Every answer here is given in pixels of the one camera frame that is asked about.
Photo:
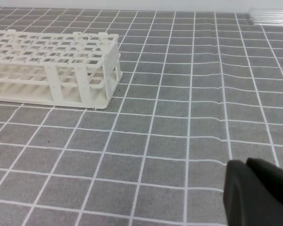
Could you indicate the clear glass test tubes pile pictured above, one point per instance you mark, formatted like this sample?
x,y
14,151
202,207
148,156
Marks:
x,y
266,16

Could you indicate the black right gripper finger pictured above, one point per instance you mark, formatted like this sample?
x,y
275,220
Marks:
x,y
253,193

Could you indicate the grey checkered tablecloth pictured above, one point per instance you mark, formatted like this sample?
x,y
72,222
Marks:
x,y
198,89

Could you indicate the white plastic test tube rack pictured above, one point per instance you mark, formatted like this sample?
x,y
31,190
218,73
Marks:
x,y
73,70

